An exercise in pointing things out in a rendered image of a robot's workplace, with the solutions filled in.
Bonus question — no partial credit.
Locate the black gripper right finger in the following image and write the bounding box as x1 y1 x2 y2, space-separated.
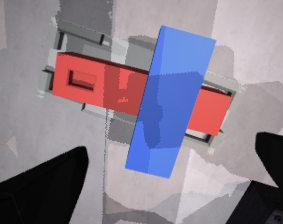
255 131 283 192

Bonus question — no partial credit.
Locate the red rectangular block with two sockets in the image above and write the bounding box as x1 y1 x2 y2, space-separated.
52 52 232 136

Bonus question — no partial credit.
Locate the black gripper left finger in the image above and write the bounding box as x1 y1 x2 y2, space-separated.
0 146 89 224

